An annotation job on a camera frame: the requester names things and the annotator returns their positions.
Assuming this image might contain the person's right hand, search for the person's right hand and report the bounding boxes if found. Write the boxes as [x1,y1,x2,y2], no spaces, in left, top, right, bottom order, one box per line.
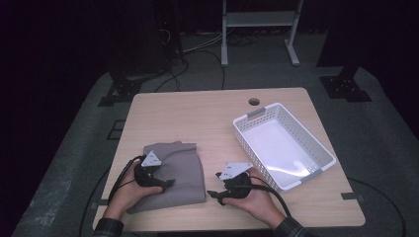
[221,168,287,230]

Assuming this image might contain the white metal stand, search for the white metal stand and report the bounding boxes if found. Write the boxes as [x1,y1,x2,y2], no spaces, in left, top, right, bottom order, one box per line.
[220,0,304,68]

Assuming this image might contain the white plastic basket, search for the white plastic basket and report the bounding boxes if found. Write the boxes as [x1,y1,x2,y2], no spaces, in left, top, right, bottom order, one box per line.
[232,102,337,192]

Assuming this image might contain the dark cable tangle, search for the dark cable tangle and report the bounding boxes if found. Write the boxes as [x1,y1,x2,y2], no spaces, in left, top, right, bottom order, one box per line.
[226,33,260,47]

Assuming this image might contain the long black cable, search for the long black cable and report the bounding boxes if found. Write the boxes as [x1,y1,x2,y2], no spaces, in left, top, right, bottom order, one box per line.
[347,177,407,237]
[78,166,112,237]

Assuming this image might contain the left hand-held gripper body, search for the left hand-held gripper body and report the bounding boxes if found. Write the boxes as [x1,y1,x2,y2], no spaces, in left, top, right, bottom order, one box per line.
[133,150,165,190]

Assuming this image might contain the left hand-held gripper cable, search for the left hand-held gripper cable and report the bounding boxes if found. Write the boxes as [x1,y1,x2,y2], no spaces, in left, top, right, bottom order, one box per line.
[108,155,146,205]

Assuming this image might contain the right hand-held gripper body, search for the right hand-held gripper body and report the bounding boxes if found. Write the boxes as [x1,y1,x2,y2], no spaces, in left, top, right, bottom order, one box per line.
[215,161,254,200]

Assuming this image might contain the black tape strip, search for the black tape strip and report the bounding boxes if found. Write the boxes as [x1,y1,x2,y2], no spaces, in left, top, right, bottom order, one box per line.
[340,192,366,202]
[90,198,112,210]

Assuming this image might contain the white cables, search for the white cables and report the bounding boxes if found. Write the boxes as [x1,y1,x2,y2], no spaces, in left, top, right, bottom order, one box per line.
[182,33,225,53]

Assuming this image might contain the black stand base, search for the black stand base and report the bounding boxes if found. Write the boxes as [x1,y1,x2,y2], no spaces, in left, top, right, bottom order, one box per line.
[97,73,143,108]
[319,65,374,103]

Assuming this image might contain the black curved cable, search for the black curved cable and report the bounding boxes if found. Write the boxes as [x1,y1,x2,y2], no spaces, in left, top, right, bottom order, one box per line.
[182,48,226,91]
[154,58,190,93]

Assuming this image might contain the dark equipment cabinet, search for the dark equipment cabinet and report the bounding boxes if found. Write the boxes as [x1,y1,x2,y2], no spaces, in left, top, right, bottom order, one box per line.
[108,0,184,75]

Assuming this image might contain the right hand-held gripper cable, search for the right hand-held gripper cable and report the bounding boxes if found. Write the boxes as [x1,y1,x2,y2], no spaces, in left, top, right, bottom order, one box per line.
[247,176,293,218]

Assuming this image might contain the hand-held gripper cable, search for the hand-held gripper cable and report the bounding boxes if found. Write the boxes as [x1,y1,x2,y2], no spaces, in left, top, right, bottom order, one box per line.
[247,176,293,218]
[108,155,146,205]

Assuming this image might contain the grey pants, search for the grey pants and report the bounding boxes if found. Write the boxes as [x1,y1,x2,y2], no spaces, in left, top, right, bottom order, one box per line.
[126,141,207,215]

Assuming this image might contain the person's left hand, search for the person's left hand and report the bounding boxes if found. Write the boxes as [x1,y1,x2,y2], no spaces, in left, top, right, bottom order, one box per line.
[103,162,165,221]

